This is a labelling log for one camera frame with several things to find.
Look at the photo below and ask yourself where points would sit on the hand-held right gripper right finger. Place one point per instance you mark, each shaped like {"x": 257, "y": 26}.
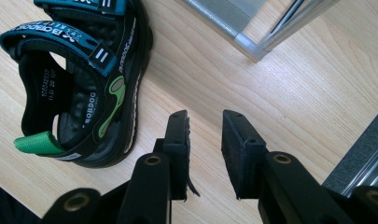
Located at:
{"x": 239, "y": 149}

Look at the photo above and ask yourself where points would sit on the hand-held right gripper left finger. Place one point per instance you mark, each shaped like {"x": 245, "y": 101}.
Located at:
{"x": 177, "y": 149}

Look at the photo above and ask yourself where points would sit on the black blue green sandal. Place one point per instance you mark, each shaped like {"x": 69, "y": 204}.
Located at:
{"x": 93, "y": 102}

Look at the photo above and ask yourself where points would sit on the grey metal rail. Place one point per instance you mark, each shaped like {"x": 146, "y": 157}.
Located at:
{"x": 361, "y": 155}

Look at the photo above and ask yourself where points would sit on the silver metal frame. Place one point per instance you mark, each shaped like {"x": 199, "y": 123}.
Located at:
{"x": 230, "y": 21}

